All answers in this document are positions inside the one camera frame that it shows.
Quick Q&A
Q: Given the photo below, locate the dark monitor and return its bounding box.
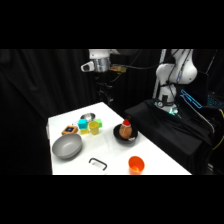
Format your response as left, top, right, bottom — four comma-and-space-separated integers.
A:
195, 70, 224, 105

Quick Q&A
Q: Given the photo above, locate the small metal bowl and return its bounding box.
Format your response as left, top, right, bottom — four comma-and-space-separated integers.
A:
80, 112, 97, 123

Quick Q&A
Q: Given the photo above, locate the orange cup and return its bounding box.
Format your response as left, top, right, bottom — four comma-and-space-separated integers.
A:
128, 155, 146, 175

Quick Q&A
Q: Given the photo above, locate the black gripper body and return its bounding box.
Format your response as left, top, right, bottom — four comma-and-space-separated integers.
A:
95, 71, 113, 90

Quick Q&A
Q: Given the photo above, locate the black cloth-covered stand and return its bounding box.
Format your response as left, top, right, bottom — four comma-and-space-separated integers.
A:
124, 98, 215, 176

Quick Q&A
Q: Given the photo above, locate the green base light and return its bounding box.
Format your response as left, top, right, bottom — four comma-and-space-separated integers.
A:
167, 107, 180, 117

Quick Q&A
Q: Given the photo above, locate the large grey bowl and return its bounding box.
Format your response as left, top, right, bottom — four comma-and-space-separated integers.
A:
51, 133, 83, 160

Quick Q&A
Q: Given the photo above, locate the cyan block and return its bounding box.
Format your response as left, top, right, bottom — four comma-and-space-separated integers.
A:
78, 118, 88, 130

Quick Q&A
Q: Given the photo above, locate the black bowl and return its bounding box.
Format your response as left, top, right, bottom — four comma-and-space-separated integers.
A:
112, 123, 139, 145

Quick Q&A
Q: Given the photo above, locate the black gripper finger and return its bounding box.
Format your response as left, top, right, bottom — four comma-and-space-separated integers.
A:
105, 87, 115, 104
97, 87, 105, 100

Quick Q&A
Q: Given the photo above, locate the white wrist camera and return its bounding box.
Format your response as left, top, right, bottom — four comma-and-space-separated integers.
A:
80, 60, 97, 73

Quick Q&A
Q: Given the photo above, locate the brown bottle with red cap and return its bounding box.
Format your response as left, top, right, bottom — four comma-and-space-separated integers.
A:
119, 115, 133, 139

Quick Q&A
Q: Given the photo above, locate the black curtain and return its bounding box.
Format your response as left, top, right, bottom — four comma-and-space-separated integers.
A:
0, 49, 224, 176

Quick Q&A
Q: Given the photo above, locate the yellow cable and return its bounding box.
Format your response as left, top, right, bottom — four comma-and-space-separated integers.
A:
212, 109, 224, 152

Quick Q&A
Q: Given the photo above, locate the tan wrist bracket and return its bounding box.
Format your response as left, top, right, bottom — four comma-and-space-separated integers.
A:
111, 65, 128, 74

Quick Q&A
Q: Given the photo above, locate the yellow cup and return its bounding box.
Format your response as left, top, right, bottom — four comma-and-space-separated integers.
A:
88, 120, 100, 136

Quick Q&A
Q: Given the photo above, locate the blue lit frame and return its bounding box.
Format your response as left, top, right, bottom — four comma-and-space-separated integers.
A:
180, 88, 204, 110

